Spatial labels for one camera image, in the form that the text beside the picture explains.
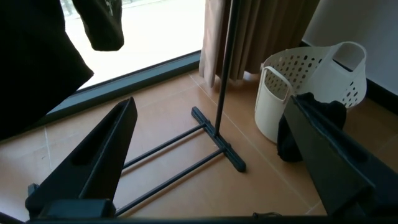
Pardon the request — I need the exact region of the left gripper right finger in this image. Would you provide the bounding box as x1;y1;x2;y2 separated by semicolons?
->
283;95;398;218

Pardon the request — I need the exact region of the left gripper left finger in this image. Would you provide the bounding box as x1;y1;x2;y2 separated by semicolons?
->
25;96;139;218

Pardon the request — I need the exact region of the black garment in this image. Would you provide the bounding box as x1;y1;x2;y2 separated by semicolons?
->
0;0;125;141
276;92;348;163

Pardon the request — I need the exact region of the white laundry basket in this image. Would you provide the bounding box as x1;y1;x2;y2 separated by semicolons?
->
254;41;368;144

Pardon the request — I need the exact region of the black clothes rack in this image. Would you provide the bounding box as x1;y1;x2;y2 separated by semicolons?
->
0;0;247;224

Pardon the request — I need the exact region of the window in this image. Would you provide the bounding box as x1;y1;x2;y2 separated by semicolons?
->
43;0;206;125

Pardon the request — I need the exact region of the brown curtain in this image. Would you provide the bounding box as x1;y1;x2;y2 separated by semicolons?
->
198;0;321;88

